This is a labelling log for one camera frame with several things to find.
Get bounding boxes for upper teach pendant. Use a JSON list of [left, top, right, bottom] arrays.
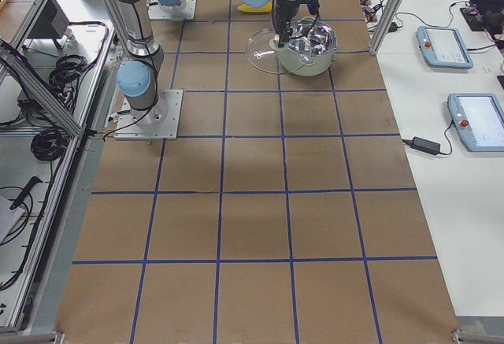
[[416, 26, 473, 69]]

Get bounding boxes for aluminium frame post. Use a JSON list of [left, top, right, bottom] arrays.
[[369, 0, 402, 56]]

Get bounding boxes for teach pendant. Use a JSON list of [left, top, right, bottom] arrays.
[[416, 26, 473, 69], [447, 93, 503, 152]]

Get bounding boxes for glass pot lid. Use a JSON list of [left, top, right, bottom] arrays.
[[246, 28, 313, 75]]

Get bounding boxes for black power adapter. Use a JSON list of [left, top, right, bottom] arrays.
[[410, 136, 440, 155]]

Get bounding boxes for yellow corn cob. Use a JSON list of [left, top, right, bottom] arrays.
[[237, 2, 272, 14]]

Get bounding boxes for pale green cooking pot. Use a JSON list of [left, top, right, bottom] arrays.
[[277, 17, 339, 77]]

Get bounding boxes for lower teach pendant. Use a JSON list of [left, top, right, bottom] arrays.
[[447, 93, 503, 152]]

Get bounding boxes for aluminium frame rail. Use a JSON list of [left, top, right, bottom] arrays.
[[1, 39, 84, 137]]

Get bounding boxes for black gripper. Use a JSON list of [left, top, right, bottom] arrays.
[[272, 3, 299, 47]]

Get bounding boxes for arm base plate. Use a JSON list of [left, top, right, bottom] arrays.
[[113, 90, 183, 140], [148, 0, 197, 21]]

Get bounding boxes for coiled black cables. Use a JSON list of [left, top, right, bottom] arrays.
[[31, 54, 94, 162]]

